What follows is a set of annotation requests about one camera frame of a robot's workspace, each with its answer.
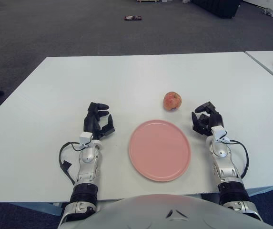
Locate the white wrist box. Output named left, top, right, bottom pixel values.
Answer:
left=211, top=126, right=230, bottom=144
left=79, top=131, right=93, bottom=146

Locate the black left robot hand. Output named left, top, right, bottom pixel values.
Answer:
left=83, top=102, right=116, bottom=140

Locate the red apple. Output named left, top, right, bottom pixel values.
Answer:
left=163, top=91, right=182, bottom=112

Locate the grey robot torso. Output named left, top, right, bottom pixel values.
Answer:
left=57, top=193, right=270, bottom=229

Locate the black furniture block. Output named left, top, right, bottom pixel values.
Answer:
left=193, top=0, right=243, bottom=19

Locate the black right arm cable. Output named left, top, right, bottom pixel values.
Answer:
left=229, top=139, right=250, bottom=178

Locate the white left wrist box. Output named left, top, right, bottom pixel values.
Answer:
left=79, top=131, right=93, bottom=146

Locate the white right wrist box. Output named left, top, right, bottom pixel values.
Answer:
left=211, top=126, right=230, bottom=144

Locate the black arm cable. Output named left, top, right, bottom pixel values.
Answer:
left=59, top=142, right=84, bottom=187
left=229, top=139, right=250, bottom=178

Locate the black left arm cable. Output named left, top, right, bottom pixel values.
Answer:
left=59, top=142, right=84, bottom=187

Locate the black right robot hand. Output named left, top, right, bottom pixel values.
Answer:
left=191, top=101, right=223, bottom=137

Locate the pink round plate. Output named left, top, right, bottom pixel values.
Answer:
left=128, top=119, right=191, bottom=182

